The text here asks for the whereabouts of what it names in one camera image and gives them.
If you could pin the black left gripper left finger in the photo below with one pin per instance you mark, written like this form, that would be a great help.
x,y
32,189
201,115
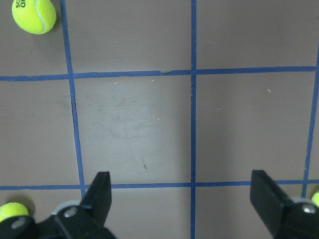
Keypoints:
x,y
86,220

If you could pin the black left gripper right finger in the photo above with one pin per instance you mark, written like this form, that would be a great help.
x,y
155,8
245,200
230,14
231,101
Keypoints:
x,y
285,217

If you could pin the tennis ball between arm bases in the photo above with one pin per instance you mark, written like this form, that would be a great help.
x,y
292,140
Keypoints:
x,y
34,16

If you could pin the tennis ball far table side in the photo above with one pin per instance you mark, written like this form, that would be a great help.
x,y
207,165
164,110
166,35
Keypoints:
x,y
315,198

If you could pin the tennis ball by left base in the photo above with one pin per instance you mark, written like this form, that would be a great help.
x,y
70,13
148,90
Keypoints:
x,y
12,209

